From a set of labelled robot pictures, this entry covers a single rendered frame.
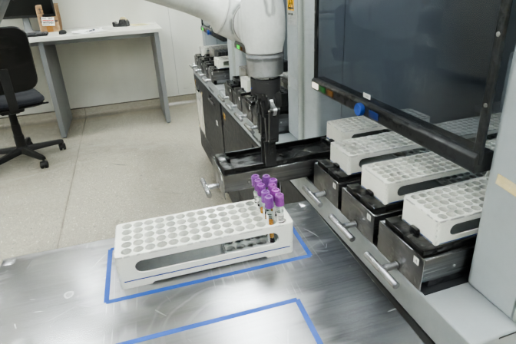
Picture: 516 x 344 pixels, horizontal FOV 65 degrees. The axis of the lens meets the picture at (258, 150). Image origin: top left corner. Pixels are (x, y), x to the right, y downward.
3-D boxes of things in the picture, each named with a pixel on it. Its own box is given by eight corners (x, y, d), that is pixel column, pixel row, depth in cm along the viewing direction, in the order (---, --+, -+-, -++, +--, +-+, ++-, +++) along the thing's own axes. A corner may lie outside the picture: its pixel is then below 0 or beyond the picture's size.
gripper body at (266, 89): (286, 77, 97) (286, 114, 100) (273, 71, 104) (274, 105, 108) (256, 81, 95) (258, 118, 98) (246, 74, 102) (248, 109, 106)
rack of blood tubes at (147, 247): (276, 222, 80) (276, 194, 78) (294, 251, 71) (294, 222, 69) (122, 253, 73) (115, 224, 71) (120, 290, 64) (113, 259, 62)
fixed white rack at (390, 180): (461, 167, 103) (465, 144, 100) (494, 183, 94) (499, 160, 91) (358, 189, 94) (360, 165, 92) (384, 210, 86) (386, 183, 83)
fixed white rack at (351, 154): (421, 145, 116) (424, 125, 113) (447, 159, 107) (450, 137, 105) (329, 163, 108) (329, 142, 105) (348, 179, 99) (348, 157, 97)
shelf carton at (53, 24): (41, 32, 366) (34, 4, 357) (44, 30, 385) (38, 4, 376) (61, 31, 371) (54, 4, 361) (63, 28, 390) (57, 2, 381)
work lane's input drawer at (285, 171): (411, 141, 136) (414, 116, 133) (440, 157, 124) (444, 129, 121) (199, 181, 117) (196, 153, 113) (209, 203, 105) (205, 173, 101)
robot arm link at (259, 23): (293, 52, 94) (272, 45, 106) (292, -19, 88) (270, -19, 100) (249, 57, 91) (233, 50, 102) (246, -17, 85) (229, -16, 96)
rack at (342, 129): (408, 126, 131) (409, 107, 129) (428, 136, 122) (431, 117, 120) (325, 140, 123) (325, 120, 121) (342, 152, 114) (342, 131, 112)
